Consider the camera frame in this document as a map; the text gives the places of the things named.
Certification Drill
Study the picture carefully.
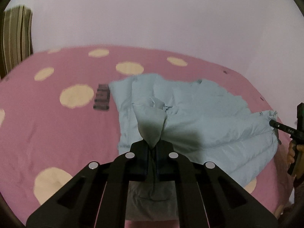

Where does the person's right hand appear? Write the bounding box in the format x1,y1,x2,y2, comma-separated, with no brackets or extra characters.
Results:
287,141,303,179

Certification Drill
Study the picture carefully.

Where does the striped green brown curtain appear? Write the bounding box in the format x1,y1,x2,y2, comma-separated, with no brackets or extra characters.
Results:
1,5,33,78

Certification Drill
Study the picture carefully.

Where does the pink polka dot bedspread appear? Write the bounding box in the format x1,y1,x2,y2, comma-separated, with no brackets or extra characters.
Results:
0,44,296,228

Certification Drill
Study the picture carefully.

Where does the light blue down jacket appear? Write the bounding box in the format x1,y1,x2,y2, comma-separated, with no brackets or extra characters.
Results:
108,73,282,221

